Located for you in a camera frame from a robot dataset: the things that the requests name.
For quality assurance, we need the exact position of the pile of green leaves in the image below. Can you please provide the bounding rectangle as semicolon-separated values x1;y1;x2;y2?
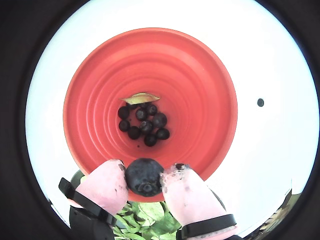
79;174;183;240

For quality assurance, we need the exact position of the pink tipped gripper finger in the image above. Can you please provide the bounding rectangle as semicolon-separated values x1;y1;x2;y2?
159;163;238;240
58;159;130;240

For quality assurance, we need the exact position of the yellowish dry leaf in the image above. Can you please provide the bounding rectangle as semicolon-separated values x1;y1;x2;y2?
119;92;161;105

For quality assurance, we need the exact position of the red collapsible silicone cup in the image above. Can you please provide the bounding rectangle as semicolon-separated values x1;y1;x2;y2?
62;27;238;203

